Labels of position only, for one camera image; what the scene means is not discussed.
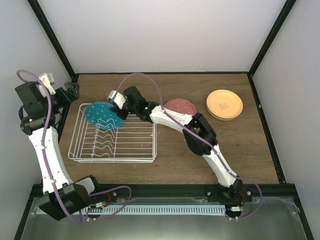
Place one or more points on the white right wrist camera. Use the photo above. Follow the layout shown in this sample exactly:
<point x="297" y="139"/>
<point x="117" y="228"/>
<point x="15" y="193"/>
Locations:
<point x="117" y="99"/>

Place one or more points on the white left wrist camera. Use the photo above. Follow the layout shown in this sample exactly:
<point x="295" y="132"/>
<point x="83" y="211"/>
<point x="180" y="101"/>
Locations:
<point x="48" y="80"/>

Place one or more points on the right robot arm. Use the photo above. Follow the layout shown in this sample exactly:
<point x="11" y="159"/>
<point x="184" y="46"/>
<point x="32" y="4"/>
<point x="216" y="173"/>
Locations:
<point x="200" y="137"/>

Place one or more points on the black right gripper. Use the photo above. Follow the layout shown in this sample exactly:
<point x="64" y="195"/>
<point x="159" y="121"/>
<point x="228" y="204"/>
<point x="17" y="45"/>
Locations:
<point x="115" y="109"/>

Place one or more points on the mint green flower plate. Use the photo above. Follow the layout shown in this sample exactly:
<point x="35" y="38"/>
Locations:
<point x="225" y="118"/>

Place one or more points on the white wire dish rack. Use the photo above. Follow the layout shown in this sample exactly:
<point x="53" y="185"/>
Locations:
<point x="134" y="142"/>

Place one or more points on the teal polka dot plate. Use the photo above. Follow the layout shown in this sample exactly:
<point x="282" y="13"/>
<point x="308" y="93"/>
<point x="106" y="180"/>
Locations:
<point x="100" y="115"/>

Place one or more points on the white slotted cable duct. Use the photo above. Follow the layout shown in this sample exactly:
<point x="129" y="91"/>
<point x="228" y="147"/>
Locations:
<point x="203" y="210"/>

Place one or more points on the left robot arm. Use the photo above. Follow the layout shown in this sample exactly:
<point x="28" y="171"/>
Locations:
<point x="61" y="195"/>

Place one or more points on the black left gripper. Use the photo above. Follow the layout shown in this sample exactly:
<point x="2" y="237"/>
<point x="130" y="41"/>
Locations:
<point x="68" y="100"/>

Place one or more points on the pink polka dot plate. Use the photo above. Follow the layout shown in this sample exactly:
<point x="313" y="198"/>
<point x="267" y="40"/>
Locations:
<point x="181" y="106"/>

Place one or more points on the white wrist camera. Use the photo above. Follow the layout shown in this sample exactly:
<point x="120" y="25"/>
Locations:
<point x="117" y="99"/>
<point x="48" y="80"/>

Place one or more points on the orange plate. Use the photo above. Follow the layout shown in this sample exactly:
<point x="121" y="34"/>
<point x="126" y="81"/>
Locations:
<point x="224" y="103"/>

